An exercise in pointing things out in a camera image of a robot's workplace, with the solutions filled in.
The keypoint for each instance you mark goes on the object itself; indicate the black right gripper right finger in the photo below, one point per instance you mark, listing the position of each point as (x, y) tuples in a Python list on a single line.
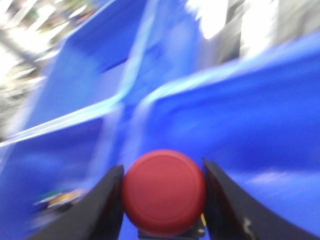
[(232, 214)]

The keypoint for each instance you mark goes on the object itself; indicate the right blue plastic crate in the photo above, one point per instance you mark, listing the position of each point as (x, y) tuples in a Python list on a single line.
[(259, 120)]

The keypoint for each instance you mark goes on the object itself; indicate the blue plastic crate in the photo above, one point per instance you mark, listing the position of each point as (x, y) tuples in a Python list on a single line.
[(259, 120), (68, 153)]

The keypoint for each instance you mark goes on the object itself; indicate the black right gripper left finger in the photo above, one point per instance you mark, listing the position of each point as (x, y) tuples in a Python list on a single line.
[(98, 216)]

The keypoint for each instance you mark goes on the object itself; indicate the blue crate back left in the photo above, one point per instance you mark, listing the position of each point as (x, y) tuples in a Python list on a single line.
[(122, 53)]

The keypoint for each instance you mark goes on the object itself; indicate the left blue plastic crate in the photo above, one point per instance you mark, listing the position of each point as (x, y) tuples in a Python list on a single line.
[(68, 153)]

